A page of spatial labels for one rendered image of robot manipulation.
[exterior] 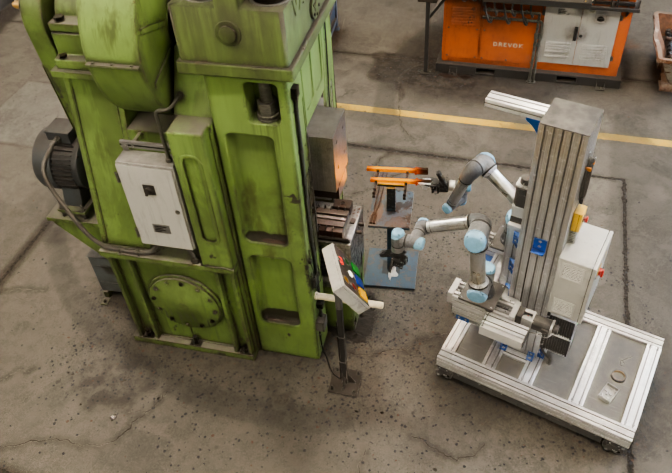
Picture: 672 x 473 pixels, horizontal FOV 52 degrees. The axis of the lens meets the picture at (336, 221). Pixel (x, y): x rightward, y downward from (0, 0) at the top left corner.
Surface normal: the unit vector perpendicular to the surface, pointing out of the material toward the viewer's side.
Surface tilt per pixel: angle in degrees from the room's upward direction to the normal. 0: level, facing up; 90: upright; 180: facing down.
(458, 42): 91
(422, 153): 0
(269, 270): 90
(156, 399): 0
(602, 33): 90
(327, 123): 0
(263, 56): 90
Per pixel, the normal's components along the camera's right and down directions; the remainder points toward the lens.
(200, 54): -0.23, 0.68
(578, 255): -0.06, -0.73
